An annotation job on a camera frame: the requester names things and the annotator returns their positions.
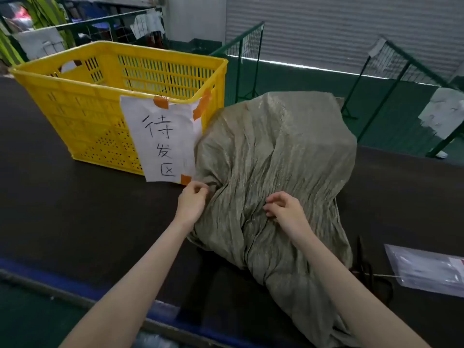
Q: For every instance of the person's left hand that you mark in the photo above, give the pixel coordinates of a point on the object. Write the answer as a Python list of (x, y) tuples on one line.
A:
[(190, 204)]

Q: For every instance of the person's right hand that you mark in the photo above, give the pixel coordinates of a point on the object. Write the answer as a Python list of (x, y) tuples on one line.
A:
[(288, 215)]

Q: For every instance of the grey-green woven sack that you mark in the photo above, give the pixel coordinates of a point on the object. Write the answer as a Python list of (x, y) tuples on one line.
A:
[(275, 141)]

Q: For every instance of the black scissors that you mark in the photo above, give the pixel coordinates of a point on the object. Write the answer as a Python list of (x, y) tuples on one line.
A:
[(360, 251)]

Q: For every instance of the yellow plastic crate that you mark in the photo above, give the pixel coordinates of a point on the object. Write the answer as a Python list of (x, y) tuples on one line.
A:
[(83, 115)]

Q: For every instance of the person's left forearm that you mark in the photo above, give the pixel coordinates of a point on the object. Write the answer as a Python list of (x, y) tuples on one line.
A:
[(137, 286)]

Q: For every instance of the person's right forearm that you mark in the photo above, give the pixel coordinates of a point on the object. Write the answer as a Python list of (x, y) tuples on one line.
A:
[(348, 304)]

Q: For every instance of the orange tape piece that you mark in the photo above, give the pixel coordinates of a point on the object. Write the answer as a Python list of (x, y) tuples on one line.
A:
[(161, 102), (185, 180), (201, 106)]

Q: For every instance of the white handwritten paper sign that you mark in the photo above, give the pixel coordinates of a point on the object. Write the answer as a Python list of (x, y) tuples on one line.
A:
[(163, 141)]

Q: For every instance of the crumpled white paper sheet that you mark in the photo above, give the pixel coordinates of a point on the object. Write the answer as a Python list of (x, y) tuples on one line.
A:
[(145, 25)]

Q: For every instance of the white handwritten paper sheet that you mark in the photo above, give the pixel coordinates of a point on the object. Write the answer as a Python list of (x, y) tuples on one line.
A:
[(442, 112)]

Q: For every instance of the small white paper tag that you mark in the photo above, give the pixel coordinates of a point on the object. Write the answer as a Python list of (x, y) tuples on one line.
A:
[(376, 47)]

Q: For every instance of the grey roller shutter door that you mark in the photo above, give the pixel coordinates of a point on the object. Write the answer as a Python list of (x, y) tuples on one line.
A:
[(344, 28)]

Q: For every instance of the yellow-green safety vest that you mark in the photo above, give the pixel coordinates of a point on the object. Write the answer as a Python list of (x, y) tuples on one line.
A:
[(47, 10), (9, 50)]

